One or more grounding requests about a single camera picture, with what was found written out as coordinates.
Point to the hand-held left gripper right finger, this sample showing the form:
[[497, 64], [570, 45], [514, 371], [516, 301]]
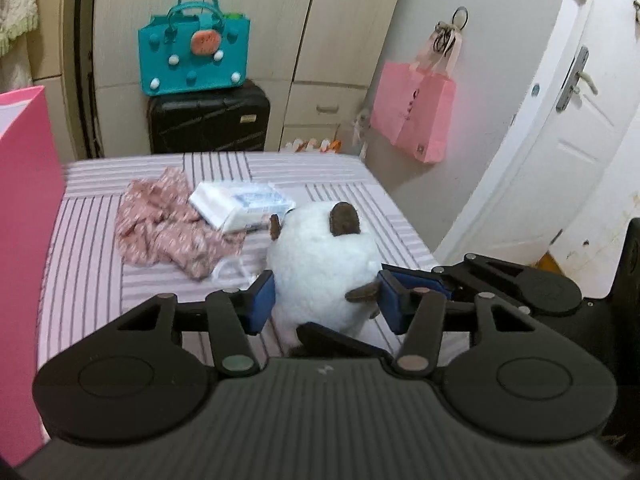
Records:
[[392, 307]]

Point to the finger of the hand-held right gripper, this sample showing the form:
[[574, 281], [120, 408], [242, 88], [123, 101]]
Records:
[[500, 280], [340, 342]]

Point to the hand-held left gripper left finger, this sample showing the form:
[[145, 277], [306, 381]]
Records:
[[260, 302]]

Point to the white plush toy brown ears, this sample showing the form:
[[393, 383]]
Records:
[[325, 270]]

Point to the pink cardboard box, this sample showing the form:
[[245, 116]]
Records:
[[25, 260]]

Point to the clear plastic wrapper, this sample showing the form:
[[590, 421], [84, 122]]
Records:
[[235, 270]]

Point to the white tissue pack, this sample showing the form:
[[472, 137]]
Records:
[[235, 202]]

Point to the pink floral cloth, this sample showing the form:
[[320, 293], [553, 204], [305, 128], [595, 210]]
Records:
[[160, 230]]

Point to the white door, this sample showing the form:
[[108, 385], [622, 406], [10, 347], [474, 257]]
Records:
[[565, 125]]

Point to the small white hanging charm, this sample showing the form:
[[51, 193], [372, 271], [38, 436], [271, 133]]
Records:
[[361, 130]]

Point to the striped bed sheet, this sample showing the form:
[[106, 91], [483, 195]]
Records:
[[90, 240]]

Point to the black suitcase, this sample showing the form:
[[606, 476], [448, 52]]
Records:
[[210, 120]]

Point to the pink paper shopping bag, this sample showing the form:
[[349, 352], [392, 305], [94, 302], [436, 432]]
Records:
[[415, 110]]

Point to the ribbon bundle on hook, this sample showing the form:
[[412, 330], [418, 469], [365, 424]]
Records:
[[445, 35]]

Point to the teal felt handbag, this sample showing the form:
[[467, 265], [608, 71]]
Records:
[[190, 55]]

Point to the cream wardrobe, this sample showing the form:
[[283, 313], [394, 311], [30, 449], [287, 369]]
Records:
[[300, 25]]

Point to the cream fleece blanket green trim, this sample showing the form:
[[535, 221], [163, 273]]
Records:
[[15, 5]]

